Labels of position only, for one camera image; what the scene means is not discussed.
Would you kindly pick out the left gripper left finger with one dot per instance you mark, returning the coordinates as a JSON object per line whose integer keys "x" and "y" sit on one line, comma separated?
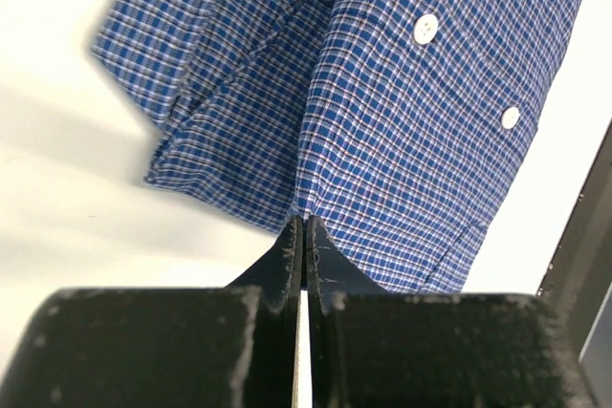
{"x": 128, "y": 347}

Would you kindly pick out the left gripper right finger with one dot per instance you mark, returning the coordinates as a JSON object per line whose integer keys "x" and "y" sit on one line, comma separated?
{"x": 373, "y": 348}

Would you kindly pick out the blue checkered long sleeve shirt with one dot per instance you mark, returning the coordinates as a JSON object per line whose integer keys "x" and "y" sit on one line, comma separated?
{"x": 401, "y": 124}

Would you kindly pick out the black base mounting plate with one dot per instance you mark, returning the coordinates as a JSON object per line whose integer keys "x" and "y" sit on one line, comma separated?
{"x": 577, "y": 283}

